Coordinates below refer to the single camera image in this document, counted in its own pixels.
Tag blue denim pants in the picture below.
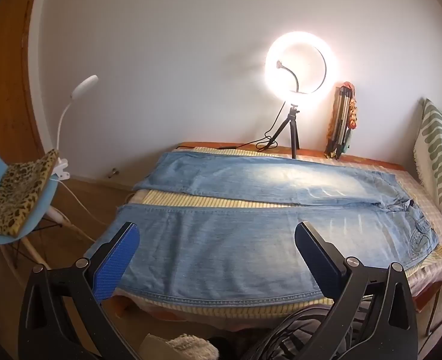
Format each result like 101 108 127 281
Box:
84 152 440 304

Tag wooden door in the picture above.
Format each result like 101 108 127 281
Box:
0 0 47 158

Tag person's dark striped clothing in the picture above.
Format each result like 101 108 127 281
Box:
240 307 375 360

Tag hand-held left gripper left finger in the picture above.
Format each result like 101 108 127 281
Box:
18 222 141 360

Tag black ring light cable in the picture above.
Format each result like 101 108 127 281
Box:
221 105 285 153

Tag white ring light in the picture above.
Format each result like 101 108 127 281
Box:
265 31 338 102

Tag yellow striped sheet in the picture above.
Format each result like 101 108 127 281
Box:
129 146 442 314

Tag green white patterned cushion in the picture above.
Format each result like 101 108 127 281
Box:
413 98 442 214

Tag white clip lamp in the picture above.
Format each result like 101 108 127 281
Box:
49 75 100 181

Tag folded silver tripod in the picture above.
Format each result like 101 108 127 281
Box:
325 86 353 160

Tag white fluffy slipper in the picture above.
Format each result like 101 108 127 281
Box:
140 333 220 360

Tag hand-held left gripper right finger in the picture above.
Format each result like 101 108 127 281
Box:
294 222 418 360

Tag blue plastic chair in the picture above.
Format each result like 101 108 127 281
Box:
0 131 94 271

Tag white lamp cable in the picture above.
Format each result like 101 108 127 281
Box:
54 178 98 242

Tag black mini tripod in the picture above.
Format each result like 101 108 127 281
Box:
270 103 301 159

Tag leopard print cushion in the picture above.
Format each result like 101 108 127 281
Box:
0 149 60 235

